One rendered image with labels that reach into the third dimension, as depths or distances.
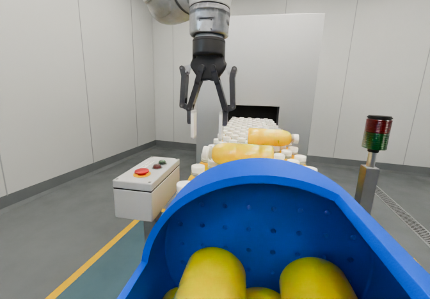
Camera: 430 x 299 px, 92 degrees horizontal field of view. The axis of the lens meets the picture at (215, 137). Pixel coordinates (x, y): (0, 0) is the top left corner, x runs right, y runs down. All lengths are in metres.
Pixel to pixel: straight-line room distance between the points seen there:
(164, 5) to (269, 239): 0.54
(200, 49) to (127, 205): 0.40
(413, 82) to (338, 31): 1.52
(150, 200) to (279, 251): 0.32
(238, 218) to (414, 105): 4.77
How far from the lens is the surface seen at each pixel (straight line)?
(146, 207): 0.55
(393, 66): 4.82
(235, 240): 0.31
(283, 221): 0.29
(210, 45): 0.48
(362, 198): 0.83
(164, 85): 5.04
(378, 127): 0.77
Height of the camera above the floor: 1.31
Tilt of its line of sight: 12 degrees down
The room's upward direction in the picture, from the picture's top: 2 degrees clockwise
